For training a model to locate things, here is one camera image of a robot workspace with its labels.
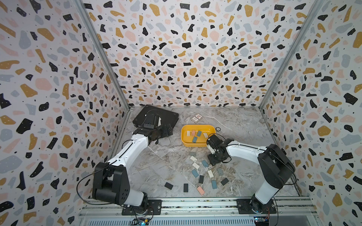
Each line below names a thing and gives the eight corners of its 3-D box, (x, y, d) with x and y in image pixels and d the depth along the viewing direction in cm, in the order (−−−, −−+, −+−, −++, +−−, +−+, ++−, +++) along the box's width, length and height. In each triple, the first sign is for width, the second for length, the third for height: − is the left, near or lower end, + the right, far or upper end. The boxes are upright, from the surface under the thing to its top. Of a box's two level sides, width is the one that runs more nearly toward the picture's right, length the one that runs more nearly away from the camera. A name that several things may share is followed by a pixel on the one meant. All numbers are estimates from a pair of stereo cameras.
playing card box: (190, 120, 116) (190, 118, 114) (197, 114, 120) (197, 113, 118) (196, 124, 114) (196, 122, 112) (202, 118, 117) (202, 116, 116)
